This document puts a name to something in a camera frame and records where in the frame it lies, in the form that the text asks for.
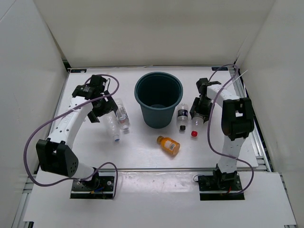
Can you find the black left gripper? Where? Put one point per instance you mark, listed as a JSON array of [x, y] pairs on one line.
[[109, 105]]

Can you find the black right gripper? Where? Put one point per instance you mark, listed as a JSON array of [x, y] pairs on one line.
[[195, 108]]

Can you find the clear bottle red label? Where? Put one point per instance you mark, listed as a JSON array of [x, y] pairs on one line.
[[121, 114]]

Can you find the clear bottle white cap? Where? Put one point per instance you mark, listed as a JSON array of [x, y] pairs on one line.
[[112, 128]]

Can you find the clear bottle red cap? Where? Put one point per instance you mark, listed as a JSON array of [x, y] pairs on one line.
[[196, 125]]

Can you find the clear bottle black cap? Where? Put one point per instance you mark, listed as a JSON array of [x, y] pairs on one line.
[[182, 116]]

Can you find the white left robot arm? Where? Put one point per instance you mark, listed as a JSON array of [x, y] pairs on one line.
[[55, 153]]

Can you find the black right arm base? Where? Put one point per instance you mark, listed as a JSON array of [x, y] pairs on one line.
[[211, 189]]

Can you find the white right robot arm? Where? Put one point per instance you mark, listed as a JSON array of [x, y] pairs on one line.
[[237, 123]]

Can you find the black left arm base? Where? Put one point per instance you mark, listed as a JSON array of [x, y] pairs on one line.
[[99, 187]]

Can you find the dark teal plastic bin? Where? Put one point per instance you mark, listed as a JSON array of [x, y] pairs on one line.
[[158, 94]]

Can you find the orange juice bottle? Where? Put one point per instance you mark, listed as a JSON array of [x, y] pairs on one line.
[[168, 145]]

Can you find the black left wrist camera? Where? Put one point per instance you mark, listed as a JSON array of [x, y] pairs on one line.
[[97, 81]]

